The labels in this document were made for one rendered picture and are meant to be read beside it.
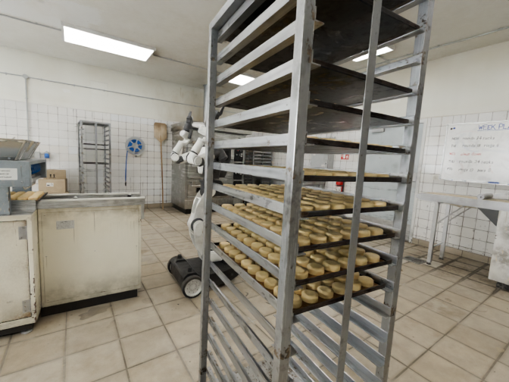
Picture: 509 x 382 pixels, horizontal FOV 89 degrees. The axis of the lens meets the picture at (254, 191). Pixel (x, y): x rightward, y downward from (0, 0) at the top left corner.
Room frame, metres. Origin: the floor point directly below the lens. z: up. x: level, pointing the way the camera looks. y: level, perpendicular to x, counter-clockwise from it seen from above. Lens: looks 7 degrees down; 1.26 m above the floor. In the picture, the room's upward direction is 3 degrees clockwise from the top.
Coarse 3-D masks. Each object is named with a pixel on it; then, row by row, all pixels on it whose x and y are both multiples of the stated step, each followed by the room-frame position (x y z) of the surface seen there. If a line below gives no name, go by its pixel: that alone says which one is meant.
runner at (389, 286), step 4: (360, 272) 0.93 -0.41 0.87; (364, 272) 0.91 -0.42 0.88; (368, 272) 0.90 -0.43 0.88; (368, 276) 0.90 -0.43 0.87; (372, 276) 0.89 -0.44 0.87; (376, 276) 0.87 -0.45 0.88; (376, 280) 0.87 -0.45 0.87; (380, 280) 0.86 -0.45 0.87; (384, 280) 0.84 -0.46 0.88; (388, 280) 0.83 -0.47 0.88; (388, 284) 0.83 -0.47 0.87; (392, 284) 0.82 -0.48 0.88; (384, 288) 0.83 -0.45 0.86; (388, 288) 0.83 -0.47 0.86; (392, 288) 0.82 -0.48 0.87; (388, 292) 0.80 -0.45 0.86
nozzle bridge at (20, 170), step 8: (0, 160) 1.64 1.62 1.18; (24, 160) 1.81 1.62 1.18; (32, 160) 1.88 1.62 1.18; (40, 160) 2.00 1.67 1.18; (0, 168) 1.57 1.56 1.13; (8, 168) 1.59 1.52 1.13; (16, 168) 1.61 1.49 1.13; (24, 168) 1.63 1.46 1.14; (0, 176) 1.57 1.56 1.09; (8, 176) 1.59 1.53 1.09; (16, 176) 1.61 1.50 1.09; (24, 176) 1.63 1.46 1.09; (40, 176) 2.17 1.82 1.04; (0, 184) 1.57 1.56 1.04; (8, 184) 1.59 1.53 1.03; (16, 184) 1.61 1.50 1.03; (24, 184) 1.63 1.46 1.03; (0, 192) 1.57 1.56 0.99; (8, 192) 1.59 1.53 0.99; (16, 192) 2.11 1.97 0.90; (0, 200) 1.57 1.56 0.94; (8, 200) 1.59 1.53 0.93; (0, 208) 1.56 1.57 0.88; (8, 208) 1.59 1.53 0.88
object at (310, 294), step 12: (228, 252) 1.07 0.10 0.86; (240, 252) 1.04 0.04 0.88; (240, 264) 0.96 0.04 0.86; (252, 264) 0.93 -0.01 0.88; (252, 276) 0.86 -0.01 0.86; (264, 276) 0.82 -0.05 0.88; (360, 276) 0.86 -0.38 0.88; (276, 288) 0.75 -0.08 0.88; (312, 288) 0.78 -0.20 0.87; (324, 288) 0.76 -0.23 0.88; (336, 288) 0.77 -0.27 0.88; (360, 288) 0.80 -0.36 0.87; (300, 300) 0.68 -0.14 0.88; (312, 300) 0.70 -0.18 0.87; (324, 300) 0.73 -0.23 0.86
